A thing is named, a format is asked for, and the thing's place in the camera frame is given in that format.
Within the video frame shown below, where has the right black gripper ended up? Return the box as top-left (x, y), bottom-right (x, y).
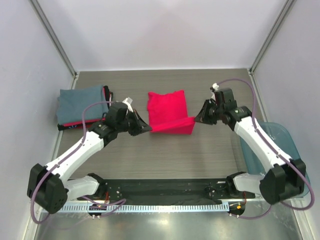
top-left (195, 99), bottom-right (225, 125)

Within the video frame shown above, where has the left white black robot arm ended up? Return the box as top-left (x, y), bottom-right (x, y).
top-left (27, 97), bottom-right (152, 214)

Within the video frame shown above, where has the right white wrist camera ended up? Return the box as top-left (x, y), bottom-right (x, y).
top-left (210, 83), bottom-right (220, 101)

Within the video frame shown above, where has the aluminium frame post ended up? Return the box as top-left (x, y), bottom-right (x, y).
top-left (248, 0), bottom-right (296, 76)
top-left (28, 0), bottom-right (77, 79)

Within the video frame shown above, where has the folded black t shirt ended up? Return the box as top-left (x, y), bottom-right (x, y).
top-left (57, 85), bottom-right (114, 132)

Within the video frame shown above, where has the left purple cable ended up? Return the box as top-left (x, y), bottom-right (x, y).
top-left (29, 100), bottom-right (127, 225)

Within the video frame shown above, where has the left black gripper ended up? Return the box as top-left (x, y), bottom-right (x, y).
top-left (116, 108), bottom-right (152, 136)

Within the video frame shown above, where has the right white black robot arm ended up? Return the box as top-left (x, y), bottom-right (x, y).
top-left (195, 84), bottom-right (310, 205)

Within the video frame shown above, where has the blue plastic bin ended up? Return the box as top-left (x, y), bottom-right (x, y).
top-left (239, 121), bottom-right (311, 198)

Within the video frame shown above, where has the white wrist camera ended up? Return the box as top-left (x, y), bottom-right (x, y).
top-left (210, 83), bottom-right (220, 101)
top-left (122, 97), bottom-right (134, 114)

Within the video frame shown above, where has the left aluminium frame post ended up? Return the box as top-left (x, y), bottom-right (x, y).
top-left (28, 0), bottom-right (77, 79)

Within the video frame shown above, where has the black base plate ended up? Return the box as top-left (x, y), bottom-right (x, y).
top-left (88, 178), bottom-right (256, 206)

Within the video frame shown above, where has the slotted cable duct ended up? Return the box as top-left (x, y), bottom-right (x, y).
top-left (58, 202), bottom-right (229, 214)

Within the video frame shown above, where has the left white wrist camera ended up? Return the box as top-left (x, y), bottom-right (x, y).
top-left (122, 97), bottom-right (134, 114)

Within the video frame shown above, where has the folded grey-blue t shirt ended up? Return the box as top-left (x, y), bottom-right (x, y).
top-left (56, 85), bottom-right (109, 125)

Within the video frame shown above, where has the right aluminium frame post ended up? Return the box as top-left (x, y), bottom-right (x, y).
top-left (248, 0), bottom-right (296, 76)

